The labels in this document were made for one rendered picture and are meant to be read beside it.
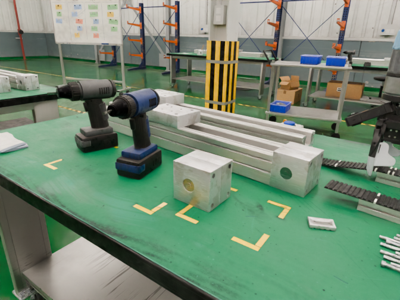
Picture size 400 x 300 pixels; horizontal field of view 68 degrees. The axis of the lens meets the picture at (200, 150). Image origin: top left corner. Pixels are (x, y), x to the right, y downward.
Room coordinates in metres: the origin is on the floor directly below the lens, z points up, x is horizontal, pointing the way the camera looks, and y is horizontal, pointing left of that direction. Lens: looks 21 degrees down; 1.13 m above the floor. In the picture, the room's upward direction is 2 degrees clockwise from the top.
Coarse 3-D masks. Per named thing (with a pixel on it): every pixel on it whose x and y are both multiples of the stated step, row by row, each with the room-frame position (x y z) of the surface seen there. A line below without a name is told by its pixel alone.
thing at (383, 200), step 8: (328, 184) 0.62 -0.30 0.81; (336, 184) 0.63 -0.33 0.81; (344, 184) 0.63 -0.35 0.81; (344, 192) 0.58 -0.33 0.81; (352, 192) 0.59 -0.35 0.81; (360, 192) 0.59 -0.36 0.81; (368, 192) 0.59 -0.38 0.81; (368, 200) 0.55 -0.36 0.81; (376, 200) 0.55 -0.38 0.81; (384, 200) 0.56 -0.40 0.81; (392, 200) 0.56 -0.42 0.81; (392, 208) 0.53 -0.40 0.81
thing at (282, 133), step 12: (192, 108) 1.19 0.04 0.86; (204, 108) 1.16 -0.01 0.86; (204, 120) 1.07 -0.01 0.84; (216, 120) 1.02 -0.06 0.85; (228, 120) 0.99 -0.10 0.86; (240, 120) 1.04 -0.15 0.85; (252, 120) 1.01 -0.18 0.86; (264, 120) 1.00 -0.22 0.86; (240, 132) 0.95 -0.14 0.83; (252, 132) 0.94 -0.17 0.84; (264, 132) 0.90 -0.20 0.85; (276, 132) 0.87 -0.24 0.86; (288, 132) 0.87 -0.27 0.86; (300, 132) 0.90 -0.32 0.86; (312, 132) 0.88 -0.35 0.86
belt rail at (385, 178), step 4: (376, 176) 0.72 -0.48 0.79; (380, 176) 0.72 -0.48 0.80; (384, 176) 0.70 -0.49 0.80; (388, 176) 0.70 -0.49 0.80; (392, 176) 0.69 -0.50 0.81; (396, 176) 0.69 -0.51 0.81; (376, 180) 0.71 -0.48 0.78; (380, 180) 0.71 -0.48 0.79; (384, 180) 0.70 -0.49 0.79; (388, 180) 0.70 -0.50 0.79; (392, 180) 0.70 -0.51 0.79; (396, 180) 0.69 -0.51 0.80; (388, 184) 0.70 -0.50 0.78; (392, 184) 0.69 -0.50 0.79; (396, 184) 0.68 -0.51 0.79
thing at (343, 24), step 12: (288, 0) 8.29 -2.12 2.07; (300, 0) 8.12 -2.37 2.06; (312, 0) 7.94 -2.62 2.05; (348, 0) 7.41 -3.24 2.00; (348, 12) 7.52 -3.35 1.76; (240, 24) 9.04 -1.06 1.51; (276, 24) 8.25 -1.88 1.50; (276, 36) 8.36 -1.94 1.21; (276, 48) 8.34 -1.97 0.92; (336, 48) 7.12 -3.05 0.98; (336, 72) 7.43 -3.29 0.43
